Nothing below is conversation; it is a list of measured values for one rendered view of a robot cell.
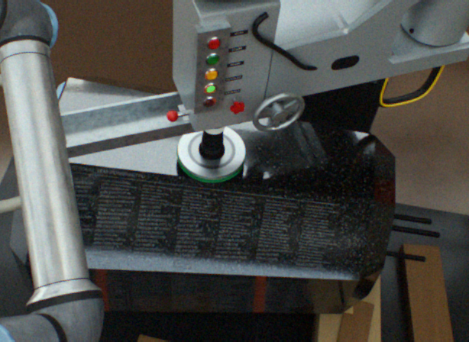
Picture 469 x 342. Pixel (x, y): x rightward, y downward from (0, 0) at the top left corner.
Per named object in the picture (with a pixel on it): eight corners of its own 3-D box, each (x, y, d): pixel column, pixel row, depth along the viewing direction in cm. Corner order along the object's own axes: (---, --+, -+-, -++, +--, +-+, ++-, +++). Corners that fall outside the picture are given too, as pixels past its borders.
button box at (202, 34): (219, 101, 176) (227, 18, 153) (223, 108, 174) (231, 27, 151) (190, 107, 174) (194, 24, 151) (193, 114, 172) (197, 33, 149)
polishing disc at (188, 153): (226, 117, 220) (226, 115, 219) (257, 166, 209) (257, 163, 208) (166, 138, 213) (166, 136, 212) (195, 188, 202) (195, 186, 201)
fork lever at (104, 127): (276, 74, 207) (279, 62, 203) (300, 120, 196) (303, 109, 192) (50, 116, 188) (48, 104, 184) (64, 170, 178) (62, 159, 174)
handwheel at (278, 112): (288, 102, 192) (296, 65, 179) (301, 128, 186) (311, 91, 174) (239, 113, 188) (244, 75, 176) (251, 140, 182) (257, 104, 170)
